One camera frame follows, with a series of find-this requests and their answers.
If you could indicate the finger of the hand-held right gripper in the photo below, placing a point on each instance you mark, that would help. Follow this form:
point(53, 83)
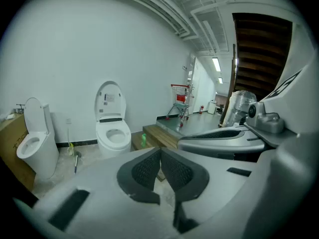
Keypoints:
point(219, 134)
point(224, 147)

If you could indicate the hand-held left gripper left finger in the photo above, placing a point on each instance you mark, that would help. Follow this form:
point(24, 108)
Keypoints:
point(104, 203)

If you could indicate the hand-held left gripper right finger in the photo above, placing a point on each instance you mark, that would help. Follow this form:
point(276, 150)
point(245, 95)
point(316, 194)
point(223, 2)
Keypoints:
point(219, 183)

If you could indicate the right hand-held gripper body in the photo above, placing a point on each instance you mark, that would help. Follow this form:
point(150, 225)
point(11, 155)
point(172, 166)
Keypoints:
point(304, 58)

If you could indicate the white toilet seat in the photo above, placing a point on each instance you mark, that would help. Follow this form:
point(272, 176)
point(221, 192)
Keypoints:
point(101, 133)

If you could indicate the white smart toilet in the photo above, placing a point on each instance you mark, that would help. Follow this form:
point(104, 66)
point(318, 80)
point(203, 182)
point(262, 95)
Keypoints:
point(112, 152)

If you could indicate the toilet brush with pale holder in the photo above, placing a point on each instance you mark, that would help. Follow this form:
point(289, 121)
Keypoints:
point(71, 149)

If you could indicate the white ceramic toilet with tank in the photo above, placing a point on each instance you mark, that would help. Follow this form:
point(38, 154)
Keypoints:
point(42, 153)

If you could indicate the white toilet lid with label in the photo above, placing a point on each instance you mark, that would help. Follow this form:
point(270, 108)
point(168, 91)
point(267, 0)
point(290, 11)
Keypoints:
point(111, 108)

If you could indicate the grey metal platform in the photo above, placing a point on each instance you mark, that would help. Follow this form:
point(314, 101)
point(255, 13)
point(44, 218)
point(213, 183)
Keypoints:
point(199, 126)

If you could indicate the white bin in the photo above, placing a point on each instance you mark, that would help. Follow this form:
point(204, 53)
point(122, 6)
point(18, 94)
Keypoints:
point(211, 107)

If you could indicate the red fire extinguisher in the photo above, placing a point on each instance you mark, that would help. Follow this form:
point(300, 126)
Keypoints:
point(201, 109)

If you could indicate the plastic-wrapped roll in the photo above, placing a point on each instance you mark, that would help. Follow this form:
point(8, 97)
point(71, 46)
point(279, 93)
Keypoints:
point(240, 106)

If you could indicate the dark wooden slatted structure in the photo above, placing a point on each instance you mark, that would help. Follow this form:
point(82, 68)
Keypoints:
point(261, 53)

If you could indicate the red shopping cart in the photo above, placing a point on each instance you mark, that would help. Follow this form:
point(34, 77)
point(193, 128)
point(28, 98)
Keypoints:
point(180, 101)

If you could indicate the long ceiling light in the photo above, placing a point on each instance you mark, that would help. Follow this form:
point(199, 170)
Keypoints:
point(220, 80)
point(216, 64)

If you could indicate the wooden slatted step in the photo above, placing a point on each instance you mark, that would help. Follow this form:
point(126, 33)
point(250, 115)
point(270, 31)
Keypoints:
point(159, 136)

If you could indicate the green plastic bottle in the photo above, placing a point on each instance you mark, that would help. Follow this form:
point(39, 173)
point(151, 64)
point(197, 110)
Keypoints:
point(144, 141)

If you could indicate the brown cardboard box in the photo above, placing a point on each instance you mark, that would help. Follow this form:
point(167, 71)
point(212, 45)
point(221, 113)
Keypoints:
point(12, 143)

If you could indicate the white plastic wrapping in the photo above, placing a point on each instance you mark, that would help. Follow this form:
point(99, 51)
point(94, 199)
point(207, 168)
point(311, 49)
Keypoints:
point(8, 116)

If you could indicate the brown wooden post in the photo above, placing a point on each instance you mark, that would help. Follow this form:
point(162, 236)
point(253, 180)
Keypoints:
point(230, 91)

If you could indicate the grey fisheye camera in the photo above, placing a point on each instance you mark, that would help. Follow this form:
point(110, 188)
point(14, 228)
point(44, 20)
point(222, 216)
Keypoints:
point(266, 122)

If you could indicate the white wall socket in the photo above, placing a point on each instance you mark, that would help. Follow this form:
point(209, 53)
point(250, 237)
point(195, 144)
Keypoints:
point(68, 121)

